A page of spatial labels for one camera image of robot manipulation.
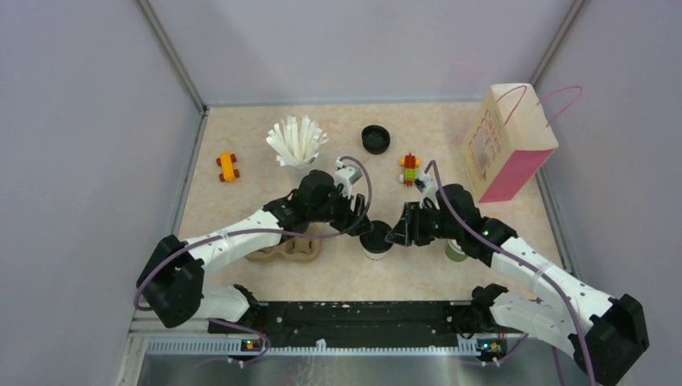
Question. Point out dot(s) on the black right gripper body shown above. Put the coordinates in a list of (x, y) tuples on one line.
[(433, 224)]

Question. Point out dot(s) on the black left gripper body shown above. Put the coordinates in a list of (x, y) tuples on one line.
[(336, 211)]

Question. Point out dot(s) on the red green toy car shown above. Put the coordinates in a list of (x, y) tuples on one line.
[(409, 169)]

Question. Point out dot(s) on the orange red toy car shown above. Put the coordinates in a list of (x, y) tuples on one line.
[(226, 161)]

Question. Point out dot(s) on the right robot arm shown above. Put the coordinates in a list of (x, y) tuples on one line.
[(604, 335)]

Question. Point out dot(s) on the white straw holder cup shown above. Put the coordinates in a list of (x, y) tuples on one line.
[(296, 174)]

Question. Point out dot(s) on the white wrapped straws bundle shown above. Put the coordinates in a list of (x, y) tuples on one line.
[(297, 142)]

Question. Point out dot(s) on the beige pink cake bag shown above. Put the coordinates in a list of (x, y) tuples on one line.
[(509, 140)]

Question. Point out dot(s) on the black coffee cup lid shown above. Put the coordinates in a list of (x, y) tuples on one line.
[(374, 242)]

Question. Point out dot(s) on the brown cardboard cup carrier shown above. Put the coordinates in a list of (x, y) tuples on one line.
[(297, 249)]

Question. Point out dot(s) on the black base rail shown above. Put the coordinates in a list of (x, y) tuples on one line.
[(401, 324)]

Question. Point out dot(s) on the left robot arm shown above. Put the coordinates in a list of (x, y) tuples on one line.
[(172, 283)]

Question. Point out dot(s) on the white paper coffee cup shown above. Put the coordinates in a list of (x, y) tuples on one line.
[(375, 256)]

